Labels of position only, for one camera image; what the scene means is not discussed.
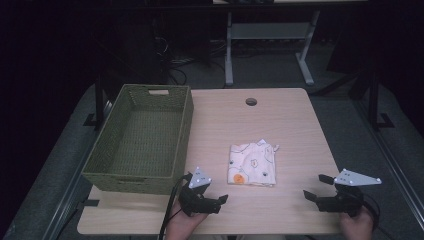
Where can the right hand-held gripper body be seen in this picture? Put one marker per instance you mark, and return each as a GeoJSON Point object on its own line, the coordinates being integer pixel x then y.
{"type": "Point", "coordinates": [346, 201]}

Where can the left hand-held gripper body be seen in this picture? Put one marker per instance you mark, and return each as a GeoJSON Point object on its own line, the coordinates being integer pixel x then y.
{"type": "Point", "coordinates": [196, 203]}

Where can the white printed cloth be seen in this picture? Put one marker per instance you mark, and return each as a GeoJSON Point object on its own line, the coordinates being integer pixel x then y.
{"type": "Point", "coordinates": [251, 163]}

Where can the green woven basket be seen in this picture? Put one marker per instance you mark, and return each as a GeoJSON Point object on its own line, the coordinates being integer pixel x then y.
{"type": "Point", "coordinates": [150, 143]}

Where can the person's left hand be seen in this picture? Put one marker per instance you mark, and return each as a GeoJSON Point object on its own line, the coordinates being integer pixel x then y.
{"type": "Point", "coordinates": [180, 225]}

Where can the person's right hand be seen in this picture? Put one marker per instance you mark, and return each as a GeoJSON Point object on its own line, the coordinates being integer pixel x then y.
{"type": "Point", "coordinates": [358, 228]}

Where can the black metal stand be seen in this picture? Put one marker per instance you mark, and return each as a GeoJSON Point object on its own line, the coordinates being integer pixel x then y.
{"type": "Point", "coordinates": [99, 100]}
{"type": "Point", "coordinates": [374, 100]}

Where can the black tape strip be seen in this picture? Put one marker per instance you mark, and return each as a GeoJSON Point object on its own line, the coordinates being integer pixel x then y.
{"type": "Point", "coordinates": [90, 202]}

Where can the white metal table frame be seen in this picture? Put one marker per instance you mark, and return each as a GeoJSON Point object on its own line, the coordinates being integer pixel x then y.
{"type": "Point", "coordinates": [266, 31]}

